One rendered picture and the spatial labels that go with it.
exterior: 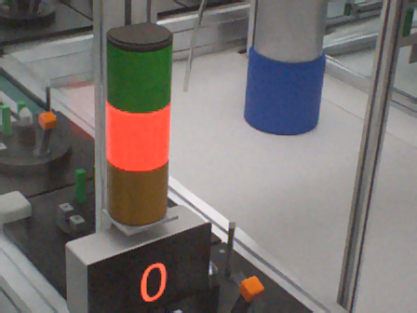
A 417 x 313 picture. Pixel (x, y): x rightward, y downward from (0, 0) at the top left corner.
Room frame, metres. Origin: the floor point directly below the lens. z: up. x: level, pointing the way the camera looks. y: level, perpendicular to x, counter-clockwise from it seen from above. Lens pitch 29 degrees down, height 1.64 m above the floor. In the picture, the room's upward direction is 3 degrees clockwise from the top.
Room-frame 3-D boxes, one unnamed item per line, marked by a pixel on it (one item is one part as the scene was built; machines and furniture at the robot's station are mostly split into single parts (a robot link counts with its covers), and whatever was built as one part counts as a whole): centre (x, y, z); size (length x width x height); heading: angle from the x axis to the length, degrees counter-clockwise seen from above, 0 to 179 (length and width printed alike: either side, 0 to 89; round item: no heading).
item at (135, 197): (0.61, 0.05, 1.28); 0.05 x 0.05 x 0.05
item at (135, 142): (0.61, 0.05, 1.33); 0.05 x 0.05 x 0.05
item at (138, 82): (0.61, 0.05, 1.38); 0.05 x 0.05 x 0.05
